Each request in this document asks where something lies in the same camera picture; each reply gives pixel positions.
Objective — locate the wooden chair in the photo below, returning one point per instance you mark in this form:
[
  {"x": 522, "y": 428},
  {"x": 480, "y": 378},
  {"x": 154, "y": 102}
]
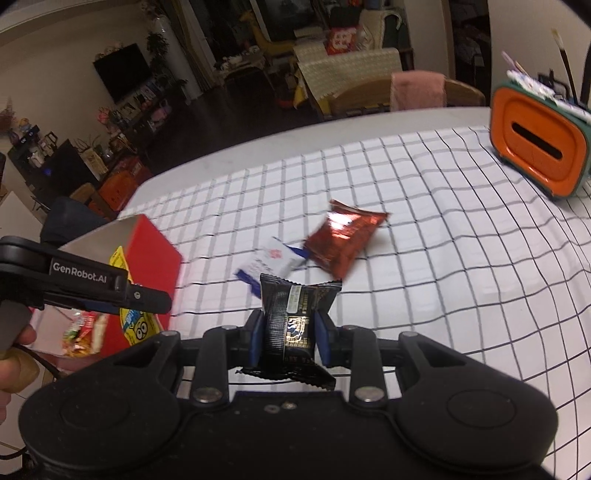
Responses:
[{"x": 364, "y": 94}]

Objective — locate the checked tablecloth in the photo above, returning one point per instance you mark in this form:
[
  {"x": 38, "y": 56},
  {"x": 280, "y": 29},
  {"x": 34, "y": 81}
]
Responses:
[{"x": 415, "y": 277}]

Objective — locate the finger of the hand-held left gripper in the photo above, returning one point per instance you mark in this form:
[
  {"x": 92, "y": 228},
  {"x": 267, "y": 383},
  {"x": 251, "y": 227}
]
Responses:
[{"x": 101, "y": 290}]

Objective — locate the orange cartons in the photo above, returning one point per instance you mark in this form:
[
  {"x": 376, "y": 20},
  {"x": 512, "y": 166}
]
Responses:
[{"x": 122, "y": 184}]

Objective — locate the orange tissue box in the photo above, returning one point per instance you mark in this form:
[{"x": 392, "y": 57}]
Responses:
[{"x": 535, "y": 138}]

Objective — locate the yellow toy giraffe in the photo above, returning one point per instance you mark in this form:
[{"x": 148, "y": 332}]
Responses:
[{"x": 265, "y": 41}]

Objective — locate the red cardboard box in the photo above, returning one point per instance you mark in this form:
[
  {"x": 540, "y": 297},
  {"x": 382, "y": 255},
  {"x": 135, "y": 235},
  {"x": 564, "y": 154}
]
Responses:
[{"x": 152, "y": 258}]

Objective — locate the dark red foil packet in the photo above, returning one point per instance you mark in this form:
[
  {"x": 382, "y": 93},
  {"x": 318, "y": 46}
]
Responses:
[{"x": 344, "y": 240}]

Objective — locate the television stand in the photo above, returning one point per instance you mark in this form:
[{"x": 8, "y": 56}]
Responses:
[{"x": 143, "y": 115}]

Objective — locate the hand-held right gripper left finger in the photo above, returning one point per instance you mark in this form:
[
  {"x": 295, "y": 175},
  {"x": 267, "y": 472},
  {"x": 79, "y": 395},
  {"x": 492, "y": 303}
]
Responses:
[{"x": 255, "y": 339}]

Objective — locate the dark blue chair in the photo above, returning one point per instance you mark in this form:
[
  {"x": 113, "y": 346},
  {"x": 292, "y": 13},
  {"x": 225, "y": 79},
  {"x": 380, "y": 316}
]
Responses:
[{"x": 74, "y": 221}]

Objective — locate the person's left hand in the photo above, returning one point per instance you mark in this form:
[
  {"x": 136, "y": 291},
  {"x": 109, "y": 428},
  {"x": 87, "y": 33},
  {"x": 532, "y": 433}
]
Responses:
[{"x": 18, "y": 369}]

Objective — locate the black television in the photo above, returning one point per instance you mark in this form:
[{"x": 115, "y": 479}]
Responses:
[{"x": 122, "y": 71}]

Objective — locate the dark sideboard cabinet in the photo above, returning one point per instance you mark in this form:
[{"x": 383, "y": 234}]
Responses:
[{"x": 60, "y": 166}]

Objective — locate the white blue snack packet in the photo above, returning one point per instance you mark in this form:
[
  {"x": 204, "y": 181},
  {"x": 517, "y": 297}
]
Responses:
[{"x": 272, "y": 261}]

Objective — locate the red cushion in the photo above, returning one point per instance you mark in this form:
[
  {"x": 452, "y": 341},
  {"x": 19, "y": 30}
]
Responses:
[{"x": 344, "y": 40}]

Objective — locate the white tower air conditioner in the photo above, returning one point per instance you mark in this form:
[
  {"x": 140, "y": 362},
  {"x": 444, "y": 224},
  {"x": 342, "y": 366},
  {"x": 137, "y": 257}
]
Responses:
[{"x": 182, "y": 60}]

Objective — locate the black snack packet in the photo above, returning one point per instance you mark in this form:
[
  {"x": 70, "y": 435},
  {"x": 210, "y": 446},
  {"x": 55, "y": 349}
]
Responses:
[{"x": 288, "y": 318}]

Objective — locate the green houseplant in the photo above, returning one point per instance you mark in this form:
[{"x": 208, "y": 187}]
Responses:
[{"x": 159, "y": 50}]

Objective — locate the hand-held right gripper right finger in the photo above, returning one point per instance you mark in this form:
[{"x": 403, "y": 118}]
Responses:
[{"x": 324, "y": 344}]

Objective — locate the red chips packet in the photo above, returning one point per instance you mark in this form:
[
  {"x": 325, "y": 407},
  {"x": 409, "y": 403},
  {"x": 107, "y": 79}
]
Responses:
[{"x": 83, "y": 337}]

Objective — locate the pink towel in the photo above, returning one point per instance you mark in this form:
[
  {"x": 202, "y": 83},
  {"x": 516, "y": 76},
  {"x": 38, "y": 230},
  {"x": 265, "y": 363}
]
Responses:
[{"x": 418, "y": 90}]

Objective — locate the sofa with cream cover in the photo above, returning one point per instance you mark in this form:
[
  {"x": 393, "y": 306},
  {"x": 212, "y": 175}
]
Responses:
[{"x": 351, "y": 67}]

